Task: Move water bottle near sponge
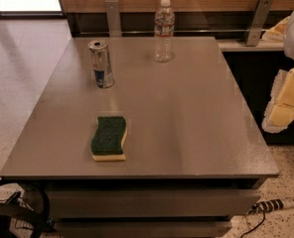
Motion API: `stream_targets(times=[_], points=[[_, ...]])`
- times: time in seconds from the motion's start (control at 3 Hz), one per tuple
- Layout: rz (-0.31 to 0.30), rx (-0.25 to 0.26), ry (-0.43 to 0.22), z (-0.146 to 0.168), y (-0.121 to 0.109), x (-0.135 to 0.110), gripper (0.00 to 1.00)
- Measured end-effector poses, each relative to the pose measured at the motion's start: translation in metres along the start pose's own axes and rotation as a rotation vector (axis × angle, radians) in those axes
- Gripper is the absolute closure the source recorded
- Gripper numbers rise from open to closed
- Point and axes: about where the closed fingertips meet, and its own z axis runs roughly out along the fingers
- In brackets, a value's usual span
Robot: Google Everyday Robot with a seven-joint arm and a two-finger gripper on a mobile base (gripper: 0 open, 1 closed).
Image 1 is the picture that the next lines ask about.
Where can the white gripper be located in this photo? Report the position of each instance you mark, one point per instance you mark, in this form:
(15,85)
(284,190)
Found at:
(280,111)

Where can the clear plastic water bottle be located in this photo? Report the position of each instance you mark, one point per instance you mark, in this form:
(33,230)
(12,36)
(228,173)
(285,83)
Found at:
(164,23)

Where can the green yellow sponge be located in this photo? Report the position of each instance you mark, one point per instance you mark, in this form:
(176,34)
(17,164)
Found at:
(109,138)

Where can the grey table drawer unit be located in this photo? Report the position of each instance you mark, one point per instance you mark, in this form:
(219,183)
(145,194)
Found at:
(195,157)

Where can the white power strip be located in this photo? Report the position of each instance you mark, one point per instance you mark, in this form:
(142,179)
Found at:
(271,205)

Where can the silver blue drink can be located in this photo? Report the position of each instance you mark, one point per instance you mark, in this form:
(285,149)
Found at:
(100,58)

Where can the right metal bracket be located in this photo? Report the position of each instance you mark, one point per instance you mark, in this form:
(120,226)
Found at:
(252,34)

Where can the metal bracket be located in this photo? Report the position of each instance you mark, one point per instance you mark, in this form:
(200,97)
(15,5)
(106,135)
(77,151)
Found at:
(113,18)
(252,34)

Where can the left metal bracket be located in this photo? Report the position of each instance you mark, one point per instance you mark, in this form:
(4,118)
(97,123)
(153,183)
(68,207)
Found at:
(113,18)

